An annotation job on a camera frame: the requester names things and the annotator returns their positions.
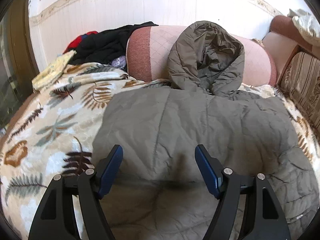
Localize black garment pile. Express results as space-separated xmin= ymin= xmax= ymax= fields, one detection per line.
xmin=68 ymin=21 xmax=156 ymax=65

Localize olive quilted hooded jacket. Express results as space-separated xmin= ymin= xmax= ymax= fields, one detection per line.
xmin=92 ymin=21 xmax=319 ymax=239

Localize wooden stained-glass door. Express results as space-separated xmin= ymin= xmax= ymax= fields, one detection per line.
xmin=1 ymin=0 xmax=39 ymax=129

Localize cream leaf-pattern fleece blanket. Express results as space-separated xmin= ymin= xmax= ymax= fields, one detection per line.
xmin=0 ymin=62 xmax=320 ymax=240

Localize striped floral quilted bedding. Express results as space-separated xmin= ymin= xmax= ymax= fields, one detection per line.
xmin=280 ymin=52 xmax=319 ymax=131

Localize purple patterned item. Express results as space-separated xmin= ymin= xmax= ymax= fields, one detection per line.
xmin=111 ymin=55 xmax=127 ymax=70

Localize white crumpled cloth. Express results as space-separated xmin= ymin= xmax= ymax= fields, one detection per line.
xmin=287 ymin=9 xmax=320 ymax=47

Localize yellow patterned cloth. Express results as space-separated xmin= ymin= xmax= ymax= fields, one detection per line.
xmin=31 ymin=50 xmax=76 ymax=91

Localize red garment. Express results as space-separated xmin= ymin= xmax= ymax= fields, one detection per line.
xmin=63 ymin=31 xmax=98 ymax=53

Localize pink quilted bolster pillow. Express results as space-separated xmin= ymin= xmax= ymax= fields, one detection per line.
xmin=126 ymin=25 xmax=277 ymax=86

